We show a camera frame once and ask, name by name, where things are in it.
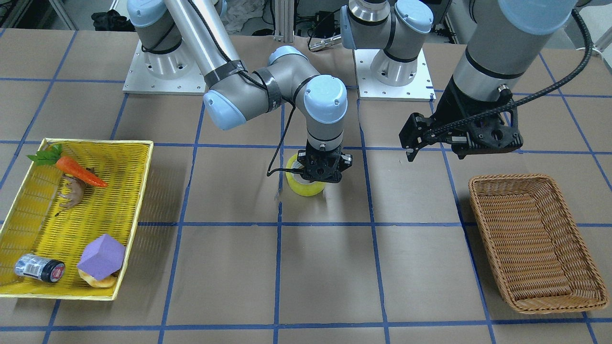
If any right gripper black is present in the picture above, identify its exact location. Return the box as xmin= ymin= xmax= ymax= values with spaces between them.
xmin=297 ymin=150 xmax=353 ymax=183

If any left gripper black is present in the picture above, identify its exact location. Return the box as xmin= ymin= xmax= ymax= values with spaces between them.
xmin=399 ymin=104 xmax=524 ymax=162

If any yellow tape roll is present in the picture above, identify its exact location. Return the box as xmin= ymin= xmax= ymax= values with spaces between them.
xmin=284 ymin=153 xmax=325 ymax=197

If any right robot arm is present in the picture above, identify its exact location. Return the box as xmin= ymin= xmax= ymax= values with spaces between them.
xmin=127 ymin=0 xmax=353 ymax=183

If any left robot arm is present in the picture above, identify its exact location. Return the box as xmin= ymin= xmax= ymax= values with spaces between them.
xmin=339 ymin=0 xmax=606 ymax=161

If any brown wicker basket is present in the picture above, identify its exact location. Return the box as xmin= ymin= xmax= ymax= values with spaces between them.
xmin=468 ymin=173 xmax=610 ymax=315

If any purple foam cube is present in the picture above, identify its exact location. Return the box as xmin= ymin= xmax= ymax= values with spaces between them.
xmin=77 ymin=234 xmax=126 ymax=280

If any toy bread croissant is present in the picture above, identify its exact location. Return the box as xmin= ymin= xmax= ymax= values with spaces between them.
xmin=78 ymin=269 xmax=117 ymax=288

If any brown toy animal figure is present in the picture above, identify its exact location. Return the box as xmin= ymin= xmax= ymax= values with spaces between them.
xmin=54 ymin=173 xmax=93 ymax=217

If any yellow woven basket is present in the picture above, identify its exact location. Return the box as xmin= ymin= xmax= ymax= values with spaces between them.
xmin=0 ymin=139 xmax=153 ymax=301

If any orange toy carrot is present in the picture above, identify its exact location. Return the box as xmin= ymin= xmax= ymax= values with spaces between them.
xmin=27 ymin=144 xmax=109 ymax=188

